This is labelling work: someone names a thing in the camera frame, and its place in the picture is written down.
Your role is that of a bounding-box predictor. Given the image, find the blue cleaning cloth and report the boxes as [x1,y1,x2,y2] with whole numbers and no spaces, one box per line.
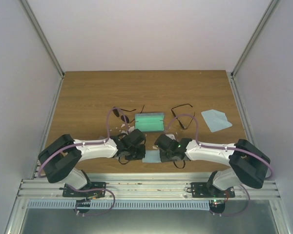
[201,109,232,133]
[142,150,161,163]

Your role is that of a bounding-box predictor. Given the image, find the blue green glasses case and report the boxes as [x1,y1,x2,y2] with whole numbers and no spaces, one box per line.
[135,112,165,132]

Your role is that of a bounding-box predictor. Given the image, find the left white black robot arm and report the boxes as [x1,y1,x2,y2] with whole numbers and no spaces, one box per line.
[38,130,146,197]

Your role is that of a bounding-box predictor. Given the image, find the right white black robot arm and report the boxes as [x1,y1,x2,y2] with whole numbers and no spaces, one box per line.
[154,134,271,197]

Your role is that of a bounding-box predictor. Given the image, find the dark lens sunglasses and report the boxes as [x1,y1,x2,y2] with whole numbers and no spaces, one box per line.
[112,107,136,124]

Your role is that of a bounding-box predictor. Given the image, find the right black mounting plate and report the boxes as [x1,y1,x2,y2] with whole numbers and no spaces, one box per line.
[186,182,235,198]

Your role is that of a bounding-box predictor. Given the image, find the black mounting plate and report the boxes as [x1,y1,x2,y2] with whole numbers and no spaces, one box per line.
[186,182,235,198]
[60,182,106,199]

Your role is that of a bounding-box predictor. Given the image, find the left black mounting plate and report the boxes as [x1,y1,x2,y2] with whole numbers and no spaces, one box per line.
[60,182,106,199]

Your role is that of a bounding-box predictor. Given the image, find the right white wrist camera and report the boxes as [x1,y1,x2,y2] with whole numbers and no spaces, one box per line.
[166,134,176,140]

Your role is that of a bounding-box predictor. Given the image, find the black frame clear glasses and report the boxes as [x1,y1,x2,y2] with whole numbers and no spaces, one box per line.
[171,103,195,130]

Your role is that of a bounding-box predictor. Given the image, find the slotted grey cable duct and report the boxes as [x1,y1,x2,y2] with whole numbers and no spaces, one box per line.
[27,199,209,211]

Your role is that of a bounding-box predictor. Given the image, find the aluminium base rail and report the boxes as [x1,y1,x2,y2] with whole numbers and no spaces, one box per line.
[17,172,281,201]

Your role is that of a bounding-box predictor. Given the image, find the left aluminium frame post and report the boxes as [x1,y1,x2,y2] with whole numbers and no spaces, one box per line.
[19,0,65,78]

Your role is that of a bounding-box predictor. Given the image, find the aluminium frame post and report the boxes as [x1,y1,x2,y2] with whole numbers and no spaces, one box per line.
[19,0,65,78]
[230,0,280,79]

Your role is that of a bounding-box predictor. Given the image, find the right aluminium frame post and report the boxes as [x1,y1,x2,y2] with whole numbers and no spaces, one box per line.
[230,0,280,79]

